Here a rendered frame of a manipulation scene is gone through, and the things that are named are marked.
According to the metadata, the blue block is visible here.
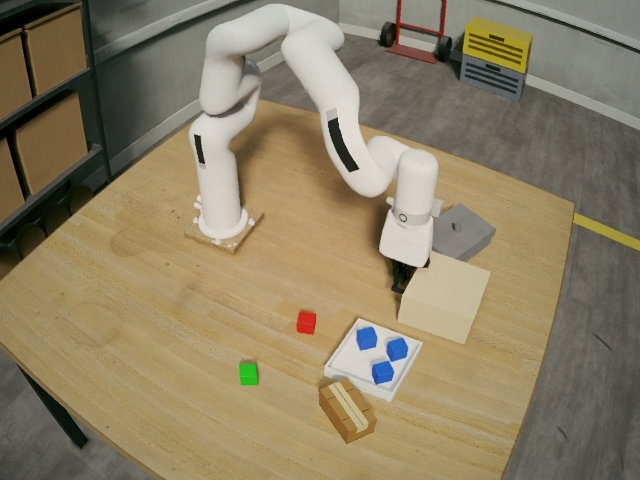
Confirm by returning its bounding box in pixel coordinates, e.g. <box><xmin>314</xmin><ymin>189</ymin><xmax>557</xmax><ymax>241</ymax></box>
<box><xmin>371</xmin><ymin>361</ymin><xmax>394</xmax><ymax>385</ymax></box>
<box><xmin>386</xmin><ymin>337</ymin><xmax>409</xmax><ymax>362</ymax></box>
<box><xmin>356</xmin><ymin>327</ymin><xmax>378</xmax><ymax>351</ymax></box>

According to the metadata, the green block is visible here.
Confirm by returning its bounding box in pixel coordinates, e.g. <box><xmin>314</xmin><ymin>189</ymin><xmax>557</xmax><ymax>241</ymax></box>
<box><xmin>239</xmin><ymin>364</ymin><xmax>258</xmax><ymax>386</ymax></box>

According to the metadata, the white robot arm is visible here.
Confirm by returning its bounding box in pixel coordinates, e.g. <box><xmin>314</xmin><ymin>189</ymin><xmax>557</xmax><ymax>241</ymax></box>
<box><xmin>188</xmin><ymin>4</ymin><xmax>443</xmax><ymax>239</ymax></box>

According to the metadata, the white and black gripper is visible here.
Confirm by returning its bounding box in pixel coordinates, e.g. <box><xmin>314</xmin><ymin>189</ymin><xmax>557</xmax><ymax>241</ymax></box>
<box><xmin>379</xmin><ymin>208</ymin><xmax>433</xmax><ymax>285</ymax></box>

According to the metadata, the red block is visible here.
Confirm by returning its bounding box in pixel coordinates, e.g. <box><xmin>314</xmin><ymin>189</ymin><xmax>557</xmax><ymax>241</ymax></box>
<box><xmin>297</xmin><ymin>312</ymin><xmax>316</xmax><ymax>335</ymax></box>

